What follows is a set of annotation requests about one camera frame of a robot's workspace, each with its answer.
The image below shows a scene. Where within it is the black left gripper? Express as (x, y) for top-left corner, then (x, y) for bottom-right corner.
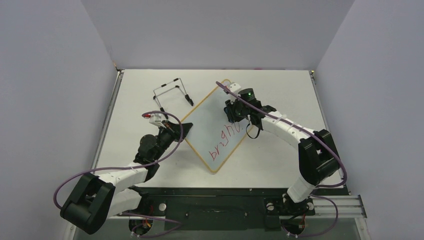
(153, 120), (193, 162)

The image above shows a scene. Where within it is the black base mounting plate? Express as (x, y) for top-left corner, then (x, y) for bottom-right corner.
(128, 186), (316, 231)

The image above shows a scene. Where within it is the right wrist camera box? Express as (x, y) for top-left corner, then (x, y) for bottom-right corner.
(223, 82), (242, 96)

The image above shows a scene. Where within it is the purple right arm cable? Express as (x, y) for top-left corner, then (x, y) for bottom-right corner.
(215, 81), (348, 239)

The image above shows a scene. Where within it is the aluminium frame rail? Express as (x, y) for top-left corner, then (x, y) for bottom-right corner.
(108, 195), (365, 222)

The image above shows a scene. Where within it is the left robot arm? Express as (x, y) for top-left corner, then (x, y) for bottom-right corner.
(60, 120), (194, 235)

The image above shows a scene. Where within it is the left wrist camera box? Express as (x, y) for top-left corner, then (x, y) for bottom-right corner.
(143, 113), (166, 128)

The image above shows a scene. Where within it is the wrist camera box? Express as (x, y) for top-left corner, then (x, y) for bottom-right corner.
(143, 113), (166, 128)
(223, 82), (242, 96)

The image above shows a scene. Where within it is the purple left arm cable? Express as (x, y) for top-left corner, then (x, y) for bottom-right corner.
(53, 111), (185, 239)

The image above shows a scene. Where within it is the blue black whiteboard eraser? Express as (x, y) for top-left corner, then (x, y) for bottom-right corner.
(223, 106), (234, 123)

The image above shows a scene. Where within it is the yellow framed whiteboard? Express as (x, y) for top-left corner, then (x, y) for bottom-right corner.
(181, 86), (253, 174)

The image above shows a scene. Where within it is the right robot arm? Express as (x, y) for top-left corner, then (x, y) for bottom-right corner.
(224, 83), (341, 214)

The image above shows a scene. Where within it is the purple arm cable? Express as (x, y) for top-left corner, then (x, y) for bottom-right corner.
(215, 81), (348, 239)
(53, 111), (185, 239)

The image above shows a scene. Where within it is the black wire easel stand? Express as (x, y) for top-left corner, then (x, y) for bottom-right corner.
(152, 77), (195, 112)

